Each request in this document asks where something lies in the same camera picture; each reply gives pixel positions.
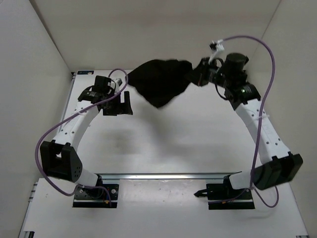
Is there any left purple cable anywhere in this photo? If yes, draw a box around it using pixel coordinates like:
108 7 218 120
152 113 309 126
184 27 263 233
34 68 129 196

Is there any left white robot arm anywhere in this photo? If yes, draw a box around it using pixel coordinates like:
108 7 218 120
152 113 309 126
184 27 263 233
40 75 133 197

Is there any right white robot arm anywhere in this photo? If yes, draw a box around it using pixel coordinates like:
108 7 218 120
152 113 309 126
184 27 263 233
186 53 303 199

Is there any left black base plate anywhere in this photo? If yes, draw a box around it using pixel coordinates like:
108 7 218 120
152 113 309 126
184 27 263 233
72 180 119 209

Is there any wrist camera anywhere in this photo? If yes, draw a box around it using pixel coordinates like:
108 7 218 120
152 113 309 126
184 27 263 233
208 39 224 64
110 78 122 92

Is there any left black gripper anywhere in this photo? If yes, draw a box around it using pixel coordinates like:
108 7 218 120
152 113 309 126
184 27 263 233
104 89 134 115

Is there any left blue label sticker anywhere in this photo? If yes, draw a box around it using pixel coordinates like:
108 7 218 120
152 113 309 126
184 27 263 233
77 70 94 75

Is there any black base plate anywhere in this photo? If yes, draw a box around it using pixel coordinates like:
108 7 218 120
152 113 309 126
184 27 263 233
72 180 119 209
194 183 255 210

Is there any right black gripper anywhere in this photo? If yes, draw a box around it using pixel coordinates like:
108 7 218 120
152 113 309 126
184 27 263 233
184 59 230 90

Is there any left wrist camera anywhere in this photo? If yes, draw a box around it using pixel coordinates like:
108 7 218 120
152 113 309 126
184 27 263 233
110 78 122 92

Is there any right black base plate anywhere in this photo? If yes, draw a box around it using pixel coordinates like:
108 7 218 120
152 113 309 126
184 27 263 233
194 183 255 210

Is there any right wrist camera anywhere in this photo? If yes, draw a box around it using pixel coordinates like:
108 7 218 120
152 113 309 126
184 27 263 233
208 39 224 64

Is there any black skirt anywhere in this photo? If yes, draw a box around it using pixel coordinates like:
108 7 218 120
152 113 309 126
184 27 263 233
128 59 193 109

